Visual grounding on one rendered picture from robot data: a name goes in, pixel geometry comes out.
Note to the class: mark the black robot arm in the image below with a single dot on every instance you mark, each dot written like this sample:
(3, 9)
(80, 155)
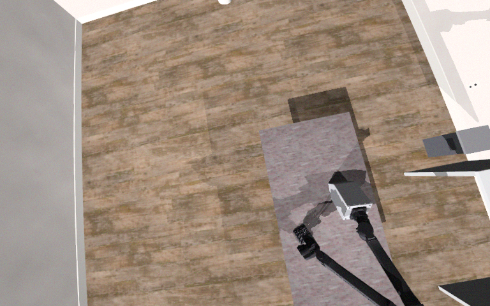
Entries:
(365, 231)

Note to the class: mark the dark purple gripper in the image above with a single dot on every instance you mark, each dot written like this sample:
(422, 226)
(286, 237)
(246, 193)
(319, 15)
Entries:
(309, 235)

